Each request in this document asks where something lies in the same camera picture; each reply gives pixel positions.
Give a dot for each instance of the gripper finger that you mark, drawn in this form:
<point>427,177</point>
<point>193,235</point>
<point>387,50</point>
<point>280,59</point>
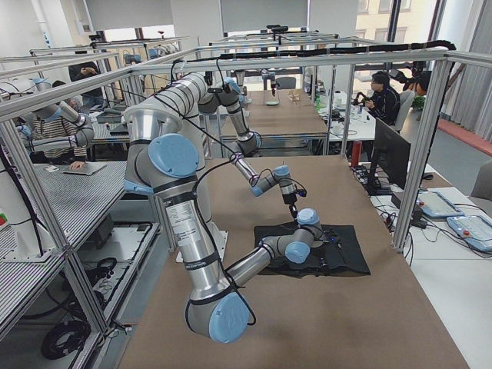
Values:
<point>293,210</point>

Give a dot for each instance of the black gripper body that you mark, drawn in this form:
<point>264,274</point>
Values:
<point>288,199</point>

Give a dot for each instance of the black t-shirt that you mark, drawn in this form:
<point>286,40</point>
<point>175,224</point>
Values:
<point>326,260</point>

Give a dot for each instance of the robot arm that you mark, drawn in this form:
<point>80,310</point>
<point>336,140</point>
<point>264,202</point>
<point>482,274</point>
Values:
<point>178,102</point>
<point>215,308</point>

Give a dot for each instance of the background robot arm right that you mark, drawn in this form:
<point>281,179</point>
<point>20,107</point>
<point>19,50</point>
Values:
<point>280,176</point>

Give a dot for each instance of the red bottle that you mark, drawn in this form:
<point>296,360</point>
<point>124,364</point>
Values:
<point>356,153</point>

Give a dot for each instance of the black Huawei monitor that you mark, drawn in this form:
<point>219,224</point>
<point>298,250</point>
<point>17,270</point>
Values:
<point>391,153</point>

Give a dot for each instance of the teach pendant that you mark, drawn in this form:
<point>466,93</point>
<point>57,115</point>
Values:
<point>435,205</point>
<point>474,229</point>

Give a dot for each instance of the silver laptop on table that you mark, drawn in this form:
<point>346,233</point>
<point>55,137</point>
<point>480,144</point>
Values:
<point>88,169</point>

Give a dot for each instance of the person in striped shirt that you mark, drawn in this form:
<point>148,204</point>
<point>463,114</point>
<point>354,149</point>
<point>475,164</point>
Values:
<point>59,127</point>

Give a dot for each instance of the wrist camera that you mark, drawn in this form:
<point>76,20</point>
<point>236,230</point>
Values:
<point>301,192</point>
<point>331,237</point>

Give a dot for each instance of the aluminium frame post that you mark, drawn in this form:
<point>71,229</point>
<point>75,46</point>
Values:
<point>422,148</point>

